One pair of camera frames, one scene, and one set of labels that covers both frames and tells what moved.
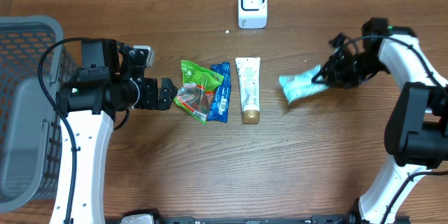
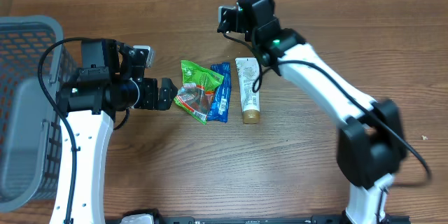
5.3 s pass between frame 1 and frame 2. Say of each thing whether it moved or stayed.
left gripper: stayed
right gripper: moved
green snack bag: stayed
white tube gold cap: stayed
